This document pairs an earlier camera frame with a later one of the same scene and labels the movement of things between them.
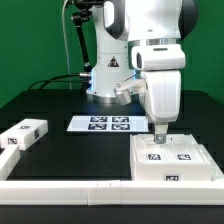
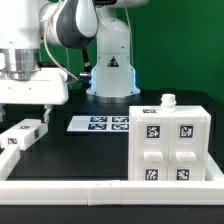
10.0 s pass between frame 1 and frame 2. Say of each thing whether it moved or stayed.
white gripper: moved
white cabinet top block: stayed
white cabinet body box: moved
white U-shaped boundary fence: stayed
